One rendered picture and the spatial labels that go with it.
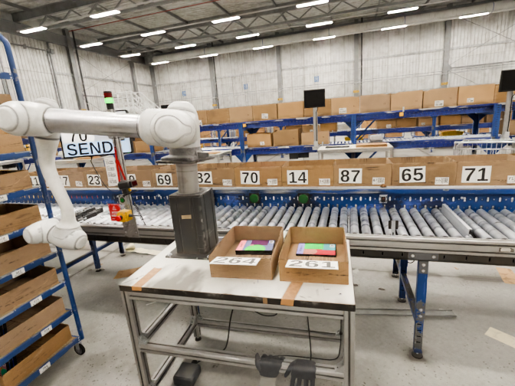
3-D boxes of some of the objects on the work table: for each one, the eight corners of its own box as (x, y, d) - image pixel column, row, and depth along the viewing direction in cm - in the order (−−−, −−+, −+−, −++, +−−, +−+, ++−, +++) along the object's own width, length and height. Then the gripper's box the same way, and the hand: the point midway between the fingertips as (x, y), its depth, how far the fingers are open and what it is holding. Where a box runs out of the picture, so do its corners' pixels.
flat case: (272, 253, 147) (272, 250, 146) (235, 253, 150) (234, 250, 150) (275, 242, 160) (275, 239, 159) (241, 242, 163) (241, 239, 163)
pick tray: (210, 277, 132) (207, 256, 130) (234, 242, 168) (233, 225, 166) (272, 280, 126) (270, 259, 123) (284, 243, 162) (283, 226, 160)
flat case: (336, 258, 140) (336, 255, 139) (296, 256, 145) (295, 253, 144) (336, 246, 152) (336, 243, 152) (299, 245, 157) (299, 242, 157)
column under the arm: (211, 260, 148) (203, 197, 140) (165, 257, 155) (155, 197, 147) (228, 239, 173) (223, 184, 165) (188, 238, 179) (181, 185, 171)
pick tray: (279, 281, 125) (277, 260, 122) (290, 243, 161) (289, 226, 158) (349, 285, 118) (349, 262, 116) (344, 245, 154) (344, 227, 152)
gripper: (77, 216, 159) (109, 204, 180) (51, 215, 164) (86, 203, 186) (80, 229, 160) (112, 215, 182) (54, 227, 166) (88, 214, 187)
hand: (94, 210), depth 181 cm, fingers open, 5 cm apart
